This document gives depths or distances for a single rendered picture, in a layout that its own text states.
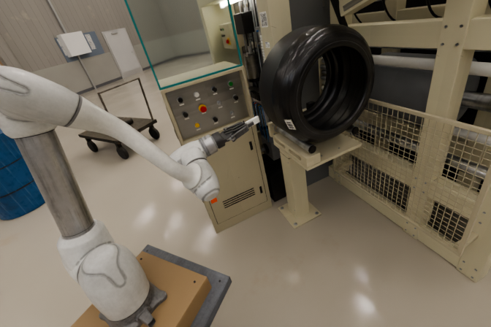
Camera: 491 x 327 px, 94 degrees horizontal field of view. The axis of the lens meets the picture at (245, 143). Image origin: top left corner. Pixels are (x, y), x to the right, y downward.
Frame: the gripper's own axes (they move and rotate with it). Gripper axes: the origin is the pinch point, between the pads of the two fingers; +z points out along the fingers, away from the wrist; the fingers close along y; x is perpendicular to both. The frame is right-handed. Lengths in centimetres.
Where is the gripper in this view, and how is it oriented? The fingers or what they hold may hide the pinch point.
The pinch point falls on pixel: (252, 122)
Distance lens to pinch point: 109.2
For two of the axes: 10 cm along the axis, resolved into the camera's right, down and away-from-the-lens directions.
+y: -3.9, -3.8, 8.4
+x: 3.3, 8.0, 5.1
